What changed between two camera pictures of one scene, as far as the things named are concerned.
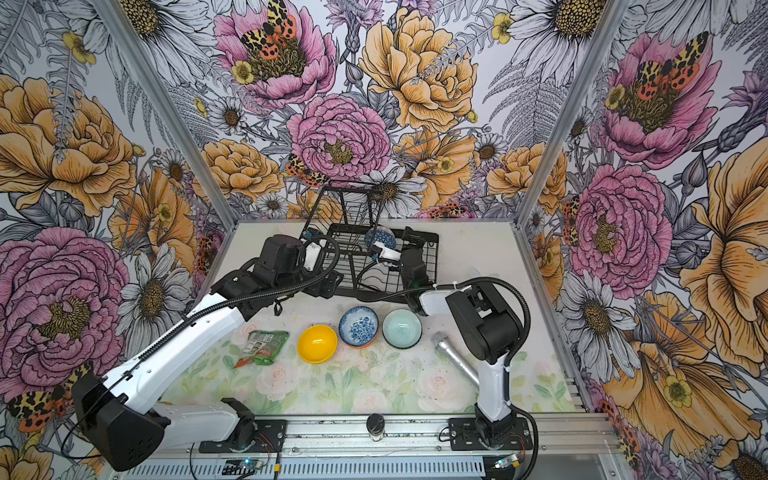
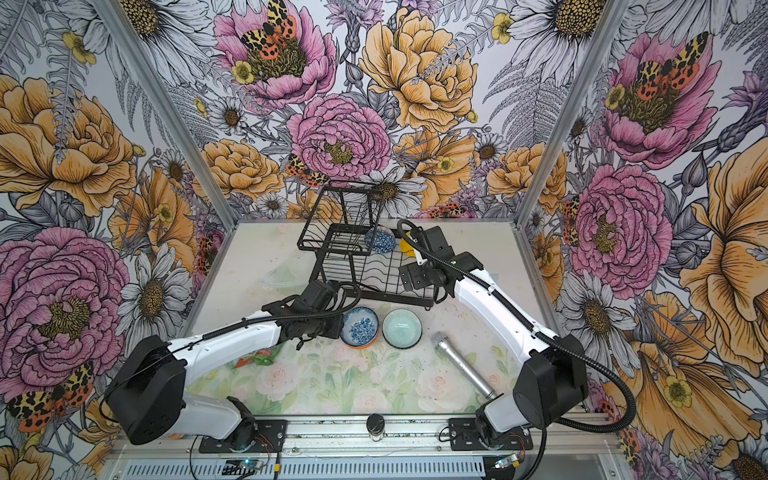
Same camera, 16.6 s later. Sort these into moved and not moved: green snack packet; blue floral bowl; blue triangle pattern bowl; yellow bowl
Moved: yellow bowl
Not moved: blue floral bowl; green snack packet; blue triangle pattern bowl
